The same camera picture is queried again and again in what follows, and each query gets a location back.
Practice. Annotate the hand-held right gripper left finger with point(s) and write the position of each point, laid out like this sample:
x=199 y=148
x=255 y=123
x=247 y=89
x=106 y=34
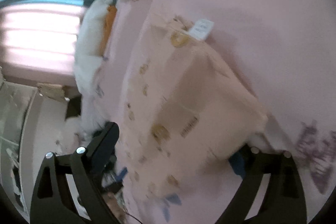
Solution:
x=99 y=150

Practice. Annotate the white fluffy cloth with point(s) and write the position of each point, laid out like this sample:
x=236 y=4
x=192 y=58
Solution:
x=89 y=40

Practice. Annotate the pink printed baby garment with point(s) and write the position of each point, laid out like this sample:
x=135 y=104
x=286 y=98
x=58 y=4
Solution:
x=189 y=98

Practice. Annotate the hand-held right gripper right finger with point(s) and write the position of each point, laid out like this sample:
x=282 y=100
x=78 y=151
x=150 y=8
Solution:
x=265 y=179

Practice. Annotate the white shelf unit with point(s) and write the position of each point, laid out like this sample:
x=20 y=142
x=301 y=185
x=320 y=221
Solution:
x=13 y=134

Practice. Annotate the pink printed duvet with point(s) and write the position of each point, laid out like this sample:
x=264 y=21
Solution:
x=262 y=16

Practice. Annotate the pink curtain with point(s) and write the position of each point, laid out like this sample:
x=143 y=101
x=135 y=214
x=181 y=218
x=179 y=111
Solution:
x=36 y=40

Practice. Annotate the orange cloth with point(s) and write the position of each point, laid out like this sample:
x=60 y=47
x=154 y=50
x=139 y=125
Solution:
x=107 y=29

